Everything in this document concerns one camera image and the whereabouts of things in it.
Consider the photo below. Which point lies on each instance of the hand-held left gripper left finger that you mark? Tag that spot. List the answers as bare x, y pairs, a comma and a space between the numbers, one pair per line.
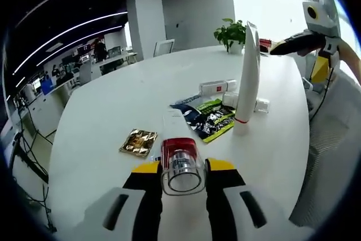
138, 196

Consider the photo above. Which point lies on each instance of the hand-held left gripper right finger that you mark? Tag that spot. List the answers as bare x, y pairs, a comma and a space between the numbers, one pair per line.
222, 196

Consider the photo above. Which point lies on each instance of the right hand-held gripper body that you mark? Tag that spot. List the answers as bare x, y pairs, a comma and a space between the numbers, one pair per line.
323, 23

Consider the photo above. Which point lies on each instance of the clear skincare bottle red collar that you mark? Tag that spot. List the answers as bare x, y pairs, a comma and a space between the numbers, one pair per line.
180, 164

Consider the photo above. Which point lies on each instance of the gold foil skincare sachet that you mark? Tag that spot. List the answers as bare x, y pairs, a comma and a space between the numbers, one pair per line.
138, 142

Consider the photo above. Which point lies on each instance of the white skincare cream tube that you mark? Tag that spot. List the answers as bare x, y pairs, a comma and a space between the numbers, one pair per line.
248, 83

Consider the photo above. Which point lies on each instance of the green black skincare packet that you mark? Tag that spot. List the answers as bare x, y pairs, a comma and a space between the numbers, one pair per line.
208, 119

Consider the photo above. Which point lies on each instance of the red box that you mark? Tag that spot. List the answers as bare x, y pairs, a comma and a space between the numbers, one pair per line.
265, 44

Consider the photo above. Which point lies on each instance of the potted green plant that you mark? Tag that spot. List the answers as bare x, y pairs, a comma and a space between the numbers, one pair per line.
229, 33

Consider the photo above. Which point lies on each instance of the white mesh office chair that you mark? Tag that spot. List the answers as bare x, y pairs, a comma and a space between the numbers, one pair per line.
332, 150

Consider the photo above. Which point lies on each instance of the blue box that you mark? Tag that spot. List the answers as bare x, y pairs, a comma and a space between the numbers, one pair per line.
47, 85

